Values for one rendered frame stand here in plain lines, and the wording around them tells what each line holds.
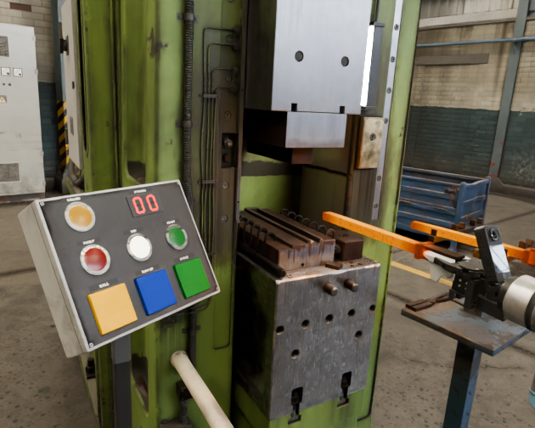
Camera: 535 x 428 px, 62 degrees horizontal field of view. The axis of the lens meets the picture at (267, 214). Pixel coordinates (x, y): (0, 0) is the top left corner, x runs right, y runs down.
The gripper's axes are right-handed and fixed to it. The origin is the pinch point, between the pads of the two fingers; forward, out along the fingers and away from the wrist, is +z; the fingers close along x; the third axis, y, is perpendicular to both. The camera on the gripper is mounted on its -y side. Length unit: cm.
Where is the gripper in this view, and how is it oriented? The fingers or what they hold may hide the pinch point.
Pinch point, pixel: (431, 250)
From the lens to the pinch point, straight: 106.3
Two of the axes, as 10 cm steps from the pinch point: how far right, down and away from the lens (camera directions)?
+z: -4.9, -2.6, 8.3
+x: 8.7, -0.9, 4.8
